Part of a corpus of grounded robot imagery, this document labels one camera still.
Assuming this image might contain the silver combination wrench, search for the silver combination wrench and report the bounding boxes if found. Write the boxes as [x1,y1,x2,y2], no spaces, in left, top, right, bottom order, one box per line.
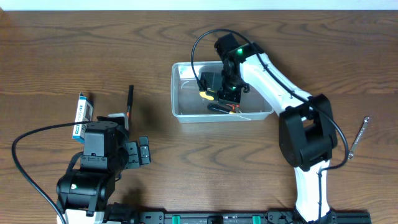
[348,116,370,160]

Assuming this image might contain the yellow black stubby screwdriver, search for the yellow black stubby screwdriver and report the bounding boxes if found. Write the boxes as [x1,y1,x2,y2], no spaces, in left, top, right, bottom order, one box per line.
[200,91,215,101]

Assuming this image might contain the red handled cutting pliers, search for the red handled cutting pliers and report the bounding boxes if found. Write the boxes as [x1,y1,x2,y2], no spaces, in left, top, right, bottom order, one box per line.
[226,104,242,114]

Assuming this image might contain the blue white screwdriver set box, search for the blue white screwdriver set box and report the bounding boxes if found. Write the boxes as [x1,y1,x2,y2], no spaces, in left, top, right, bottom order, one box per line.
[72,92,93,144]

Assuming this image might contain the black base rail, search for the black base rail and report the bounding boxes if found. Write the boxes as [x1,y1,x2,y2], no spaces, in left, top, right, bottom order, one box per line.
[103,210,372,224]

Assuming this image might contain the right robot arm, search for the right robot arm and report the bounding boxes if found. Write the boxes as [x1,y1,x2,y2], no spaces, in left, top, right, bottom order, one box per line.
[197,30,339,223]

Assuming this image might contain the clear plastic container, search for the clear plastic container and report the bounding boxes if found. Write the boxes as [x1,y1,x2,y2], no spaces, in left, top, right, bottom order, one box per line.
[170,61,274,123]

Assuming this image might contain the black yellow slim screwdriver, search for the black yellow slim screwdriver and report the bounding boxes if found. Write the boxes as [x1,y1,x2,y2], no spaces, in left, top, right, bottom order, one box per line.
[206,103,251,121]

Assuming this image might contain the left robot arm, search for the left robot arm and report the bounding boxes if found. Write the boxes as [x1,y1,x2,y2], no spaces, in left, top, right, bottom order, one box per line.
[56,120,151,223]

